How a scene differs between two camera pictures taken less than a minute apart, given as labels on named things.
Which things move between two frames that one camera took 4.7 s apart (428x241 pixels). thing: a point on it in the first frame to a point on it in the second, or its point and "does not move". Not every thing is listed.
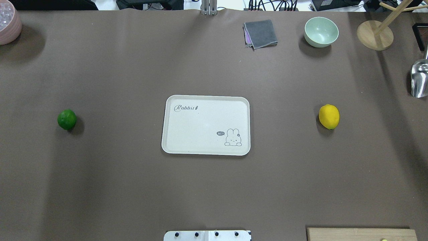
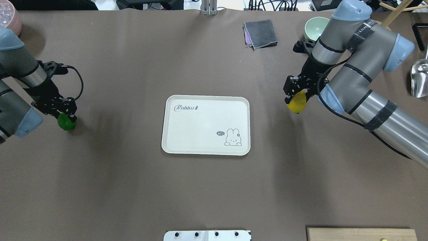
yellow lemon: [329, 116] to [297, 102]
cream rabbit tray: [211, 125] does not move
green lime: [67, 119] does not move
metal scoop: [419, 77] does not move
